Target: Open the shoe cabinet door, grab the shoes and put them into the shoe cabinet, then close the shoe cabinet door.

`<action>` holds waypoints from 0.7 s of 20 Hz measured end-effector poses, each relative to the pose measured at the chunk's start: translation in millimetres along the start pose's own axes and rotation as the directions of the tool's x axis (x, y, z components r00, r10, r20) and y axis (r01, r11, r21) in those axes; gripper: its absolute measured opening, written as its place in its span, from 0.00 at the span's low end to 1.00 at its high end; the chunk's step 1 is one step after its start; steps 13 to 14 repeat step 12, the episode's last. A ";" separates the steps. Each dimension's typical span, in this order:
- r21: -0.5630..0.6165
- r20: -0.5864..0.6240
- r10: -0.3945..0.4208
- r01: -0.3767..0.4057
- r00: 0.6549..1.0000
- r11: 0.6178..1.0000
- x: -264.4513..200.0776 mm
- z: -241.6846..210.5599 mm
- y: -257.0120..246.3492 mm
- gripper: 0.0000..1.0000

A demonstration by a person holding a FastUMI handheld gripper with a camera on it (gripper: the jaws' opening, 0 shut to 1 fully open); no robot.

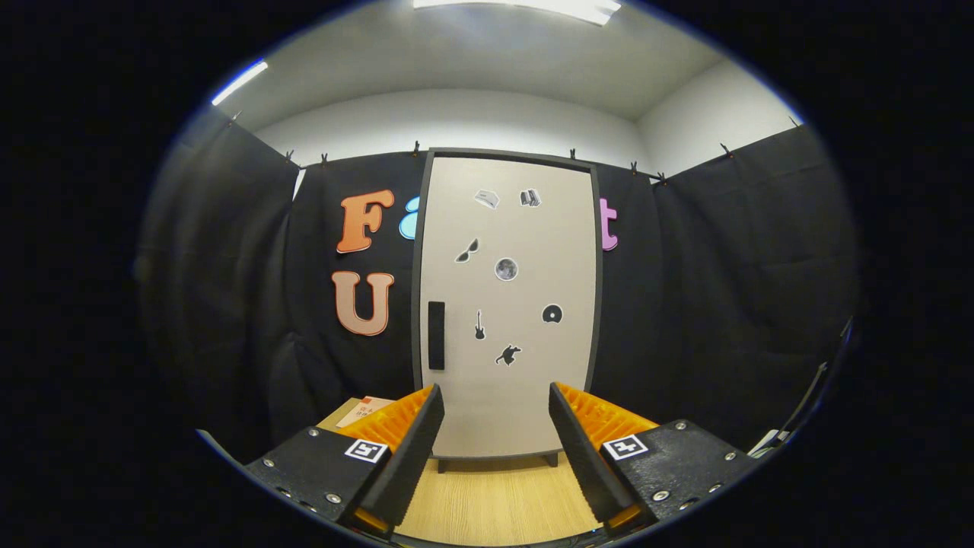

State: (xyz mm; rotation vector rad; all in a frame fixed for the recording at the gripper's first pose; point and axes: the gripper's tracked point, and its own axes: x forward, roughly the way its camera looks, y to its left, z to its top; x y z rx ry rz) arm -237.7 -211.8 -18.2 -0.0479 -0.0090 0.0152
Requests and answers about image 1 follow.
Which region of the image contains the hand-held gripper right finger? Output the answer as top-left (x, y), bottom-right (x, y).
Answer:
top-left (548, 381), bottom-right (762, 534)

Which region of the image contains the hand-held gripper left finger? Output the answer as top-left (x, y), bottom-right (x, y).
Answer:
top-left (245, 384), bottom-right (446, 534)

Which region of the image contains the grey shoe cabinet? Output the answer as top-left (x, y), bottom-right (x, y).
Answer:
top-left (411, 148), bottom-right (604, 474)

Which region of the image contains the stack of books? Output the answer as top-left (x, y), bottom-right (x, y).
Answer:
top-left (335, 396), bottom-right (396, 429)

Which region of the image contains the black backdrop cloth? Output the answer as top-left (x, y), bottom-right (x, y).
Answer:
top-left (137, 107), bottom-right (861, 465)

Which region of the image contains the black stand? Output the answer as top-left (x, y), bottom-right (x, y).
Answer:
top-left (784, 316), bottom-right (853, 438)

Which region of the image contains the ceiling light strip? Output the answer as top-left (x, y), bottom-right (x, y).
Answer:
top-left (212, 59), bottom-right (269, 107)

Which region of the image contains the ceiling light panel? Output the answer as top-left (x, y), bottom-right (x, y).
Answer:
top-left (413, 0), bottom-right (623, 26)

